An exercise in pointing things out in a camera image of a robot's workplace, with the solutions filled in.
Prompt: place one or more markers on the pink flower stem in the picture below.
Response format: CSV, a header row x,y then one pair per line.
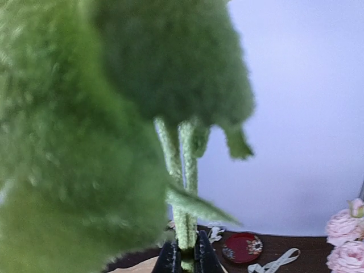
x,y
345,233

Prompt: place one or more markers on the grey printed ribbon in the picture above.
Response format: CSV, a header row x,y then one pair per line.
x,y
272,267

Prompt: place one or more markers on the orange flower bouquet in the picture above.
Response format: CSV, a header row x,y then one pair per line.
x,y
216,231

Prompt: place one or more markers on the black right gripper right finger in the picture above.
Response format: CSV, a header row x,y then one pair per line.
x,y
205,260

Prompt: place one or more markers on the orange flower stem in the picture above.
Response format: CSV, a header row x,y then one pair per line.
x,y
83,176

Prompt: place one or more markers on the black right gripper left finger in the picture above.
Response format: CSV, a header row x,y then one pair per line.
x,y
169,259

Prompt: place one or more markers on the orange yellow wrapping paper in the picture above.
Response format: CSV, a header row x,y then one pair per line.
x,y
143,267

